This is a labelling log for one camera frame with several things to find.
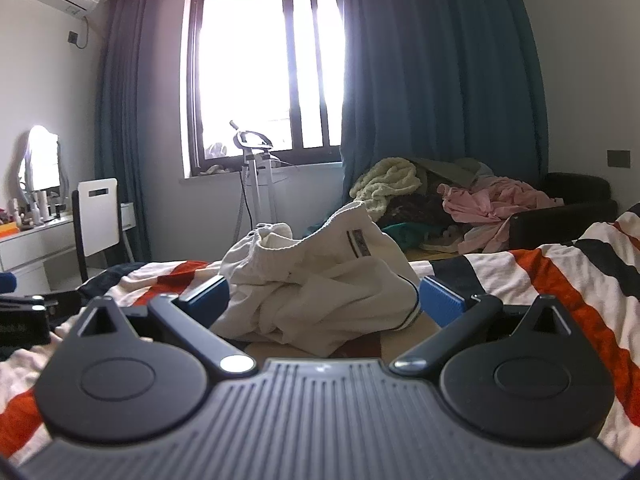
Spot white chair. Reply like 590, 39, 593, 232
71, 177, 136, 284

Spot white dressing table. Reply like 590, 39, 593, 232
0, 201, 136, 295

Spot dark framed window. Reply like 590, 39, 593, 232
181, 0, 351, 179

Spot pink garment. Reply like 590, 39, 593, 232
437, 176, 566, 256

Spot teal garment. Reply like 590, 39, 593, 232
382, 221, 444, 247

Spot blue curtain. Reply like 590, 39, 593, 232
95, 0, 162, 264
331, 0, 551, 231

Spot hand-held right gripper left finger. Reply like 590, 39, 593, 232
62, 276, 257, 380

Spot grey green garment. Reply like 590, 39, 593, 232
410, 156, 496, 189

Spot orange black striped blanket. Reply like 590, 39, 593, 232
0, 210, 640, 467

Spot wavy edged mirror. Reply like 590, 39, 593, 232
17, 125, 63, 197

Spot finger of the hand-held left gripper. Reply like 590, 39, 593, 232
0, 272, 47, 312

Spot white pants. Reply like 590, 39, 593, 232
210, 201, 423, 358

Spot group of cosmetic bottles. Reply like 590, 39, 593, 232
0, 187, 69, 229

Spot black armchair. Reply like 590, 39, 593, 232
510, 172, 620, 251

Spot dark brown garment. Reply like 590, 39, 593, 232
375, 192, 453, 231

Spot metal tripod stand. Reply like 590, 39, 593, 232
229, 120, 282, 241

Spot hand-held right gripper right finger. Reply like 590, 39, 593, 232
389, 276, 581, 376

